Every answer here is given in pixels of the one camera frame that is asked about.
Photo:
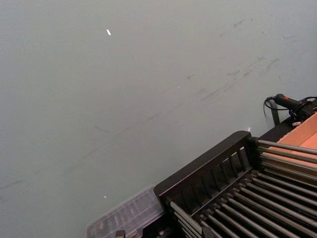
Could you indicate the black rack with steel bars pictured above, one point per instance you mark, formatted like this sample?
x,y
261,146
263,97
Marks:
x,y
205,173

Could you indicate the shallow brown cardboard tray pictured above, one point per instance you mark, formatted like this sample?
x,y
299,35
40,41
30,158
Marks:
x,y
303,135

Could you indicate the clear plastic case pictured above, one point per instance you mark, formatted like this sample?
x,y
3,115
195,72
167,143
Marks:
x,y
128,215

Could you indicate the small white plastic piece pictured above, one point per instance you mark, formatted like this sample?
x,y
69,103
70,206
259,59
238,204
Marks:
x,y
295,123

